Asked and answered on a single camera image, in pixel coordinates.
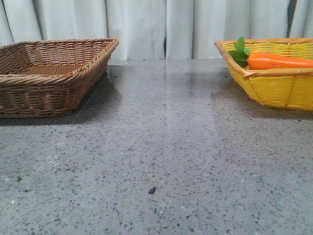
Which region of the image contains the small black debris piece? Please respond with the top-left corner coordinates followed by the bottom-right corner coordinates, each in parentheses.
top-left (148, 187), bottom-right (157, 194)

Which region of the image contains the white curtain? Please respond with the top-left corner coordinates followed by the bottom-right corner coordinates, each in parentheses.
top-left (0, 0), bottom-right (313, 60)

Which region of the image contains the orange toy carrot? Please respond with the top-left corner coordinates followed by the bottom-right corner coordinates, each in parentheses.
top-left (228, 37), bottom-right (313, 70)

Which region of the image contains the brown wicker basket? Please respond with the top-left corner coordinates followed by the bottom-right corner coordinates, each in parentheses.
top-left (0, 38), bottom-right (119, 118)

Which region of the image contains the yellow woven basket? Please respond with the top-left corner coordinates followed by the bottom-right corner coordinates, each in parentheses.
top-left (214, 38), bottom-right (313, 111)

